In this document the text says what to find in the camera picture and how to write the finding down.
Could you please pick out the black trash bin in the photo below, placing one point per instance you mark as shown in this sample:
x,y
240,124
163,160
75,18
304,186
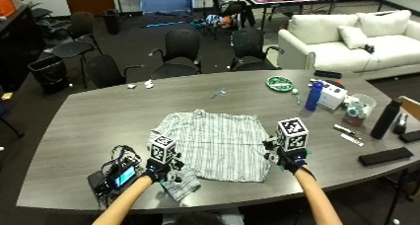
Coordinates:
x,y
50,74

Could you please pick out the glove marker cube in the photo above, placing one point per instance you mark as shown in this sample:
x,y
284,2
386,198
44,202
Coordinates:
x,y
162,148
292,134

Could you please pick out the white sofa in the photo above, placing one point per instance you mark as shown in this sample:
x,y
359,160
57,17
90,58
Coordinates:
x,y
349,50

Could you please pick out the black cabinet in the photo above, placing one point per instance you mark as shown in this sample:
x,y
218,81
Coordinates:
x,y
17,47

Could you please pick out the person's right hand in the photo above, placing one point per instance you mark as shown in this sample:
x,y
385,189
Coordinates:
x,y
292,162

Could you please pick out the white striped shirt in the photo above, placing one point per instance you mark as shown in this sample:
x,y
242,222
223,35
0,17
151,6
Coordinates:
x,y
218,142

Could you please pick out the black remote control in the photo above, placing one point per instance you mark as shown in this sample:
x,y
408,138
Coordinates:
x,y
327,74

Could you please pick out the black office chair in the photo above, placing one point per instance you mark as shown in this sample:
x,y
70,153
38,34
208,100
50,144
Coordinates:
x,y
179,54
75,40
250,49
105,72

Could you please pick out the black game controller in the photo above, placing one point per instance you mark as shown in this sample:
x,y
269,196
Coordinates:
x,y
369,48

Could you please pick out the blue water bottle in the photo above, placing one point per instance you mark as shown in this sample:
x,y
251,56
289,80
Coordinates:
x,y
313,96

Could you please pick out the green round plate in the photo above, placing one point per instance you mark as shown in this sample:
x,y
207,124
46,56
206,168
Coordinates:
x,y
279,83

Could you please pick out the crumpled white paper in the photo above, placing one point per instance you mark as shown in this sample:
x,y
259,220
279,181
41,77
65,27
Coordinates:
x,y
149,84

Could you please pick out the blue pen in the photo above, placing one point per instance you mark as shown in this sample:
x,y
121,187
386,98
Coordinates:
x,y
218,93

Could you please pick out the black marker pen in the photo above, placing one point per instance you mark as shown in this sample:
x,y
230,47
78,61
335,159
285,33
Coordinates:
x,y
343,129

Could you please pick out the white sofa cushion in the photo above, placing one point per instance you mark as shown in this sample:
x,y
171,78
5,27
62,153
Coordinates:
x,y
352,36

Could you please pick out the black stapler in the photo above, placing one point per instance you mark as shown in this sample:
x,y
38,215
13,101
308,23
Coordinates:
x,y
398,123

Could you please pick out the black electronic device with screen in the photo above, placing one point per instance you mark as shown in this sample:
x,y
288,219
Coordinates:
x,y
117,175

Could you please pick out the person's left hand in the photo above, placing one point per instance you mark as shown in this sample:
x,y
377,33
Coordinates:
x,y
158,171

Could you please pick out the clear plastic container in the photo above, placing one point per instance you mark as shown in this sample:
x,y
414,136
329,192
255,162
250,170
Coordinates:
x,y
359,109

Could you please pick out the black cylindrical bin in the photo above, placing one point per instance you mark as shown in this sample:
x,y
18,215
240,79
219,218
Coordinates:
x,y
111,21

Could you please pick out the black flat case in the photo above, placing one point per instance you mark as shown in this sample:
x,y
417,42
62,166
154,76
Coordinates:
x,y
385,156

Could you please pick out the white cardboard box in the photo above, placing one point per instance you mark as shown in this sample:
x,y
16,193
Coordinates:
x,y
332,95

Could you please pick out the black flat pouch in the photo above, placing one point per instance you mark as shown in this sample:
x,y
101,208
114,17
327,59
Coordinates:
x,y
409,136

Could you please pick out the right glove marker cube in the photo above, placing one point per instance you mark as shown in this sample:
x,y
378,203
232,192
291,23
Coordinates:
x,y
292,134

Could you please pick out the white flat stick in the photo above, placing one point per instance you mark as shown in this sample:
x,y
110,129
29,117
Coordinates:
x,y
351,139

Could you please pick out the small white ball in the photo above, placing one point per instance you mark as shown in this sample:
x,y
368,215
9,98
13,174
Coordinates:
x,y
293,91

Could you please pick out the left glove marker cube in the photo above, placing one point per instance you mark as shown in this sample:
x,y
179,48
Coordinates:
x,y
162,148

